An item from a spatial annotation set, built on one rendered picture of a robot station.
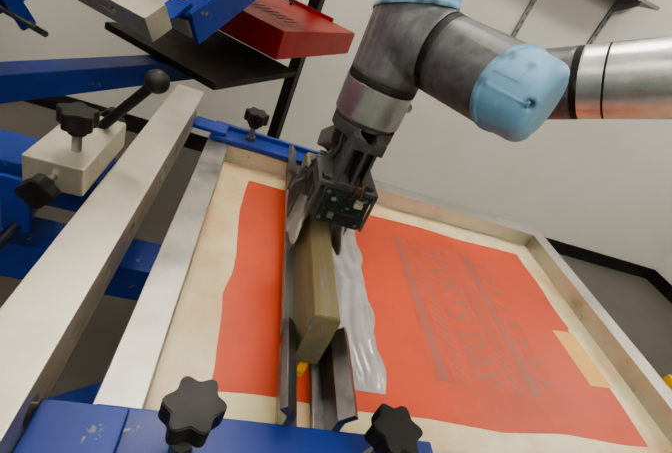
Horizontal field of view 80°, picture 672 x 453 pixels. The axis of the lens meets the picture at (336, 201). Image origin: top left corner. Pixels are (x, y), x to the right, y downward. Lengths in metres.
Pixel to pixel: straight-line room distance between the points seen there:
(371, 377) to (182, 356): 0.21
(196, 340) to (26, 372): 0.18
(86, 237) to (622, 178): 3.59
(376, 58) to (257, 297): 0.33
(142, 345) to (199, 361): 0.07
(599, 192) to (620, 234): 0.56
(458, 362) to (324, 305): 0.27
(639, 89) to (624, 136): 3.07
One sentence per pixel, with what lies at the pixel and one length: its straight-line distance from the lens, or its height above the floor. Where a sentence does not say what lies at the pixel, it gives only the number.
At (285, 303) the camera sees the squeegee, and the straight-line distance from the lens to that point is 0.49.
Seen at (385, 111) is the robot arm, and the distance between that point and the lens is 0.42.
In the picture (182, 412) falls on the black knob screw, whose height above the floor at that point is 1.06.
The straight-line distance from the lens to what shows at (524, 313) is 0.82.
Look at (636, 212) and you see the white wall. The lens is 4.05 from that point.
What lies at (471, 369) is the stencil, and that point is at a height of 0.96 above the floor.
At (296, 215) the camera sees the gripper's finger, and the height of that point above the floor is 1.06.
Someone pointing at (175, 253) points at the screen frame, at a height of 0.99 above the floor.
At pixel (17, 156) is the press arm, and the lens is 0.57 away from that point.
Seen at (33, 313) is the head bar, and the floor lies 1.04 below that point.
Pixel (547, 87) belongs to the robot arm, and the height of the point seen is 1.32.
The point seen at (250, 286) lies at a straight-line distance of 0.55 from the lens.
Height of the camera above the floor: 1.34
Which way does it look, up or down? 29 degrees down
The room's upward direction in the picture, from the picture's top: 24 degrees clockwise
